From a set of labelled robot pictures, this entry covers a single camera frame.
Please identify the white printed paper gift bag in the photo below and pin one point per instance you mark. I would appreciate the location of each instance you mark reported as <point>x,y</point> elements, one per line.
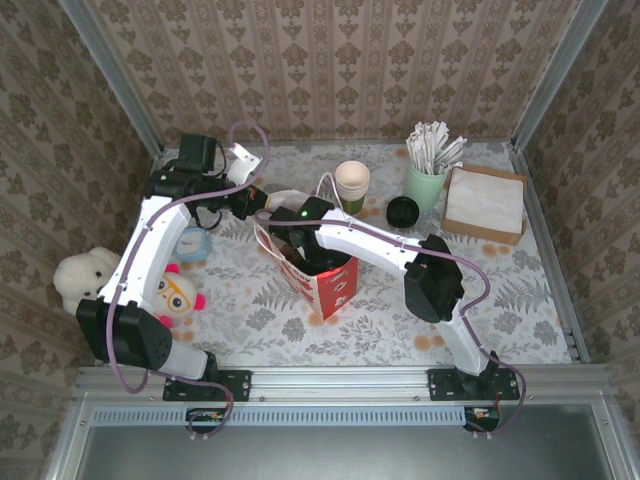
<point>330,295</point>

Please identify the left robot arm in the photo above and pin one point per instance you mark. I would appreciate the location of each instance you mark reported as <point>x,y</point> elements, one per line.
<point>145,260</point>

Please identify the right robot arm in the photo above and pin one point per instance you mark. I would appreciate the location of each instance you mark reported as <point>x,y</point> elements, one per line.
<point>375,242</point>

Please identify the stack of green paper cups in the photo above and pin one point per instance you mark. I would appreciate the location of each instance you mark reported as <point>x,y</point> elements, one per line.
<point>352,175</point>

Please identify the small blue lidded container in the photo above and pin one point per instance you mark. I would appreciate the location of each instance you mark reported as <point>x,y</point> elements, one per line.
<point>195,245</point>

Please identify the stack of black cup lids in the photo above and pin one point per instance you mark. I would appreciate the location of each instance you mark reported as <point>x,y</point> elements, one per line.
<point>402,212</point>

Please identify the mint green holder cup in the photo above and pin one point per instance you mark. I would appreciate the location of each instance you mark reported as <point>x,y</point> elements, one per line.
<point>420,192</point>

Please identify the plush doll with glasses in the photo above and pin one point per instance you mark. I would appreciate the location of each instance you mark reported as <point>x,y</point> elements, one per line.
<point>177,297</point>

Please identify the bundle of paper-wrapped straws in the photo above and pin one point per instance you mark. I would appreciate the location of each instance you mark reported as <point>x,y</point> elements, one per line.
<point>425,150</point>

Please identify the floral table cloth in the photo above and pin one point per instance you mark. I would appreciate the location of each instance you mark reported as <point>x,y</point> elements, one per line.
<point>375,340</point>

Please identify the white teddy bear plush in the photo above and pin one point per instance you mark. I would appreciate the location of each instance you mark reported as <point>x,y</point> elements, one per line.
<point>85,275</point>

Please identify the stack of white napkins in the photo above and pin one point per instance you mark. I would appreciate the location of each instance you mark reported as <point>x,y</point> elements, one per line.
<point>485,200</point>

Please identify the brown cardboard napkin tray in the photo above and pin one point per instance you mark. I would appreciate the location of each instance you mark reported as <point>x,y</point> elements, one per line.
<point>500,238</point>

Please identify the grey metal panel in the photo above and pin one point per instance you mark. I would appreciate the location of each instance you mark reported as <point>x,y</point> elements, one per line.
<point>340,455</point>

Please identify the aluminium side rail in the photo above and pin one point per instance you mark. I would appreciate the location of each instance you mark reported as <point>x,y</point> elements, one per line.
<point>540,225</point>
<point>156,157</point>

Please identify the aluminium frame post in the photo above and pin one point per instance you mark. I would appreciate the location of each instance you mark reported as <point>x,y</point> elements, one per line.
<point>560,75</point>
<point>115,80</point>

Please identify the aluminium mounting rail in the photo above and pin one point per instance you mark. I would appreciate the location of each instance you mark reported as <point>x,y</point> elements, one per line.
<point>340,382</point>

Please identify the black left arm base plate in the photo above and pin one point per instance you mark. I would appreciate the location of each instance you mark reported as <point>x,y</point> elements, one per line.
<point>240,385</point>

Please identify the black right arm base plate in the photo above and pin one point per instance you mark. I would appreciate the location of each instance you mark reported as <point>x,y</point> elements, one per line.
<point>440,385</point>

